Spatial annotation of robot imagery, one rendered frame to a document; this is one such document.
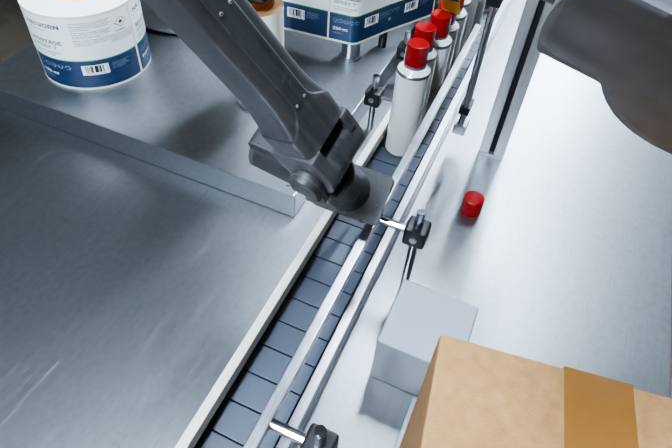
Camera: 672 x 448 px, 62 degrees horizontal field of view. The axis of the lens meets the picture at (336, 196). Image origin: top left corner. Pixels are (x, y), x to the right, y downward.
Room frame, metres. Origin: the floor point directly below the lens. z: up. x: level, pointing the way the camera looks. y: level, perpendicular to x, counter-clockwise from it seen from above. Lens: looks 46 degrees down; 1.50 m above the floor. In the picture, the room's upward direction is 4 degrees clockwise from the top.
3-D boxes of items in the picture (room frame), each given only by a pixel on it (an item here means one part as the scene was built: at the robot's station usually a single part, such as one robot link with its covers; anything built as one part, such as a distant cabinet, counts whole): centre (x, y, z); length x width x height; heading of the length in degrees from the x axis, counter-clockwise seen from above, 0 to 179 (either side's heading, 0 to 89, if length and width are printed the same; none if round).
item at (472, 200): (0.64, -0.23, 0.85); 0.03 x 0.03 x 0.03
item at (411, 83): (0.73, -0.10, 0.98); 0.05 x 0.05 x 0.20
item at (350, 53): (1.01, -0.01, 0.97); 0.05 x 0.05 x 0.19
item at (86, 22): (0.93, 0.49, 0.95); 0.20 x 0.20 x 0.14
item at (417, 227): (0.48, -0.09, 0.91); 0.07 x 0.03 x 0.17; 69
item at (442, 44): (0.82, -0.14, 0.98); 0.05 x 0.05 x 0.20
